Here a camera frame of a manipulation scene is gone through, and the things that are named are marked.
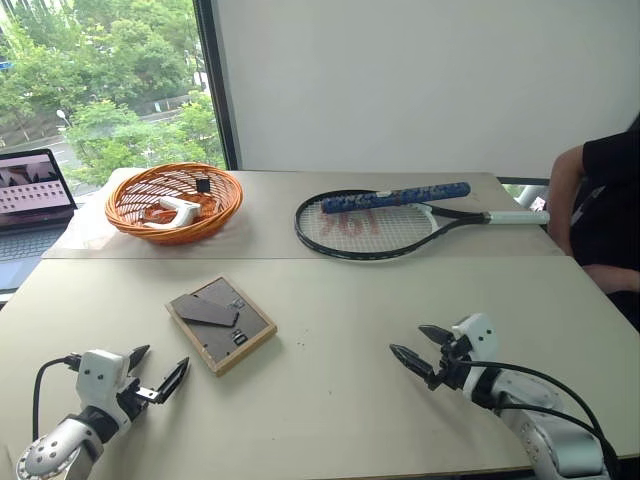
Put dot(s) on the blue patterned grip tube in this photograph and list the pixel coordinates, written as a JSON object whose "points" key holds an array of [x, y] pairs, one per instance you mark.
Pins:
{"points": [[430, 193]]}

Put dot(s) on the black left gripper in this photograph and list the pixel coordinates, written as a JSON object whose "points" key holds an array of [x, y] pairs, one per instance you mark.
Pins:
{"points": [[142, 396]]}

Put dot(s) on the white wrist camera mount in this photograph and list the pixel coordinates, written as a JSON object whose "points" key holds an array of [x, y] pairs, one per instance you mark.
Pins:
{"points": [[480, 335], [97, 372]]}

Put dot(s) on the black window frame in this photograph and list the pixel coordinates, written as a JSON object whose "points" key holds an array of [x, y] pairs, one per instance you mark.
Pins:
{"points": [[220, 100]]}

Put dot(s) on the person in black shirt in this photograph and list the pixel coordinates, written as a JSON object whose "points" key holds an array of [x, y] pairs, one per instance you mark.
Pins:
{"points": [[610, 200]]}

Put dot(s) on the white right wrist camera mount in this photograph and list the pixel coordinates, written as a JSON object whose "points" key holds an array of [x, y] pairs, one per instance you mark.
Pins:
{"points": [[480, 335]]}

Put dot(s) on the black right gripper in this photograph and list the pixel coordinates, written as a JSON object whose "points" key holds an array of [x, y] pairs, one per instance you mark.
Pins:
{"points": [[452, 367]]}

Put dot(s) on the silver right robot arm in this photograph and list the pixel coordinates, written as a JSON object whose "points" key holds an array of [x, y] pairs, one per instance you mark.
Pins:
{"points": [[550, 440]]}

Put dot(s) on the small pink white object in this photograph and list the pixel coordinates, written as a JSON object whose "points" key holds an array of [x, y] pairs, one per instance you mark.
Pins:
{"points": [[537, 203]]}

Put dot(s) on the grey laptop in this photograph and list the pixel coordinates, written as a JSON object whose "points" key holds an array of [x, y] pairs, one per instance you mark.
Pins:
{"points": [[30, 235]]}

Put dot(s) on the wooden picture frame face-down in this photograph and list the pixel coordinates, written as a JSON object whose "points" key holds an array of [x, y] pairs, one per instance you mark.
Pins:
{"points": [[220, 345]]}

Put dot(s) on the black tennis racket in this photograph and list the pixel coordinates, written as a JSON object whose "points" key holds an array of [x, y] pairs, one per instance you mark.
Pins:
{"points": [[515, 217]]}

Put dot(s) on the white U-shaped plastic part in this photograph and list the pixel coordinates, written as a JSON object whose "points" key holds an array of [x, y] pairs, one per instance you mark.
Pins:
{"points": [[182, 212]]}

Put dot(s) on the orange wicker basket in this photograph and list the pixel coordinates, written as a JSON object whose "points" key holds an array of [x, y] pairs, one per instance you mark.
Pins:
{"points": [[125, 202]]}

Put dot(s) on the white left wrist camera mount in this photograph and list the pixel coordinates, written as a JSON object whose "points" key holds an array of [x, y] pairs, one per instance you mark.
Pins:
{"points": [[97, 372]]}

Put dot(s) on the small black square part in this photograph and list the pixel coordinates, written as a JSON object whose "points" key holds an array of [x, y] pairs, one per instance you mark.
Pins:
{"points": [[203, 184]]}

